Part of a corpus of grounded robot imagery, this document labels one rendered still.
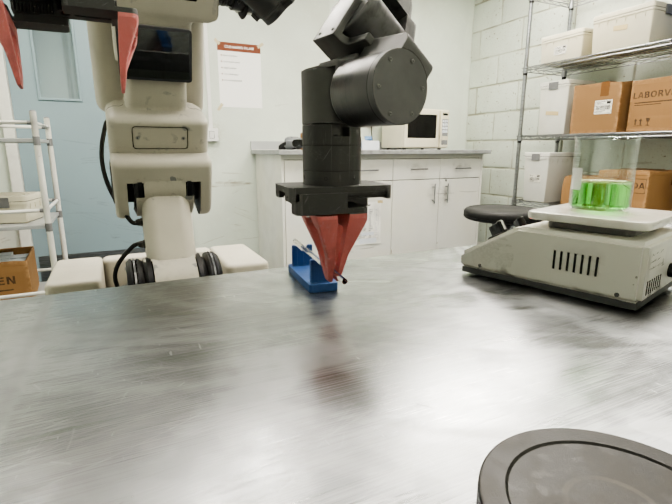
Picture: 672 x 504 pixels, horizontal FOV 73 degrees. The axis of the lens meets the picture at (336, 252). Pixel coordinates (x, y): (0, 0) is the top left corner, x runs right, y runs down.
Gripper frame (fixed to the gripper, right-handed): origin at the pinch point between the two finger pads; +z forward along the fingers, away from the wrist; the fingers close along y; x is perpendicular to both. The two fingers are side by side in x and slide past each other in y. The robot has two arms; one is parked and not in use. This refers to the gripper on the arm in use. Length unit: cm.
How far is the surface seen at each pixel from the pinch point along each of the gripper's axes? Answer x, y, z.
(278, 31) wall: 298, 63, -91
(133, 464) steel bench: -20.7, -17.7, 2.8
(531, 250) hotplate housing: -4.0, 21.9, -1.5
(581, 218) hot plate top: -8.0, 24.1, -5.5
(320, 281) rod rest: 3.5, -0.2, 2.0
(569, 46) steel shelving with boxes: 187, 215, -70
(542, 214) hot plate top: -4.3, 22.6, -5.5
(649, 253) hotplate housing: -13.8, 26.5, -3.0
